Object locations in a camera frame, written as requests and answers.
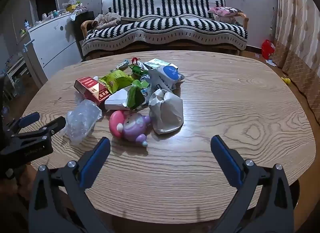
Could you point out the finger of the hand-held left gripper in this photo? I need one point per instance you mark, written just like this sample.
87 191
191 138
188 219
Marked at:
28 119
56 124

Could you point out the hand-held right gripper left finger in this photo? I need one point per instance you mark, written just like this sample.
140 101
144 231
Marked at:
96 162

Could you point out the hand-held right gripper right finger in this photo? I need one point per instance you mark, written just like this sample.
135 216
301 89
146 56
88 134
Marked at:
225 157

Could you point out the clear plastic wrap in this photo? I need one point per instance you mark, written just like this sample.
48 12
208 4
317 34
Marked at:
80 120

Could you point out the pink purple toy figure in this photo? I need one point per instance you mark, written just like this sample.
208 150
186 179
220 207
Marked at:
130 127

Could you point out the red cigarette box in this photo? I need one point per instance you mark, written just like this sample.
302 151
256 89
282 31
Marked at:
91 89

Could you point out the white cardboard box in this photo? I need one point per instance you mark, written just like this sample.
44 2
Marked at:
116 100

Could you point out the grey plastic wrapper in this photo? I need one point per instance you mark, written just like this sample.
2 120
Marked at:
167 115

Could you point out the yellow-green snack packet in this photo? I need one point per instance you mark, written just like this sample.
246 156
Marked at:
117 80

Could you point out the small silver candy wrapper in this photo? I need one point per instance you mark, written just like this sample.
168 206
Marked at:
122 65

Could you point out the white printed wrapper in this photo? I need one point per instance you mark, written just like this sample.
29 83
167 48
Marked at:
145 84

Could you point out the small red silver wrapper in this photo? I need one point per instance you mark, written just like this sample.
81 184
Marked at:
132 60

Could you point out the blue white wrapper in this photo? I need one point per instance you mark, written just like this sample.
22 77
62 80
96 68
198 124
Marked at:
166 76

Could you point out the green white packet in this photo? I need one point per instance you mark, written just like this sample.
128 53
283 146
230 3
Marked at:
155 63

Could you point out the white low shelf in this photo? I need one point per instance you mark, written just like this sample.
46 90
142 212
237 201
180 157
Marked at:
17 66

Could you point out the white cabinet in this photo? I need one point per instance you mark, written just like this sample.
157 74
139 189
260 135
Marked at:
55 45

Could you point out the small blue white figurine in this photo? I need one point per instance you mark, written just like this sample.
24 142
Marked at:
26 24

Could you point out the black side table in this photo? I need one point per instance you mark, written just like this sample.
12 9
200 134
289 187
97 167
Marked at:
75 30

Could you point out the yellow toy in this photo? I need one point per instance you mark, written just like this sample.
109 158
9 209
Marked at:
286 80

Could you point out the white paper scraps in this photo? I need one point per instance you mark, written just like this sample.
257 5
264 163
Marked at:
271 63

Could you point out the group of small bottles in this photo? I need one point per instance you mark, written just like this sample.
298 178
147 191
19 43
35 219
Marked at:
52 14

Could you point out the beige clothes pile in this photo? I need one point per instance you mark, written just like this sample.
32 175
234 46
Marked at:
107 20

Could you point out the red plastic bag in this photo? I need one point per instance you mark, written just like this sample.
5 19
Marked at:
267 49

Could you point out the yellow box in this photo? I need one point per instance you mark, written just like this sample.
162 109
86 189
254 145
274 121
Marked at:
70 7

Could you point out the clear plastic bag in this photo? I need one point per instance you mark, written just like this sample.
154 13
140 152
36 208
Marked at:
70 0

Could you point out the black white striped sofa cover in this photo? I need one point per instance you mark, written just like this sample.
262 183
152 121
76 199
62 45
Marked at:
175 30

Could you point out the beige folded cloth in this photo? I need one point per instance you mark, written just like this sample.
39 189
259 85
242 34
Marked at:
225 19

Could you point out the pink pillow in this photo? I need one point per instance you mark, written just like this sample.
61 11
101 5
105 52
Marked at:
223 11

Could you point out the beige striped curtain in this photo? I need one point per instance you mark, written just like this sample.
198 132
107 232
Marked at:
297 22

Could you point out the wooden frame sofa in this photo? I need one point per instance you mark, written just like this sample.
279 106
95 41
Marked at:
200 46

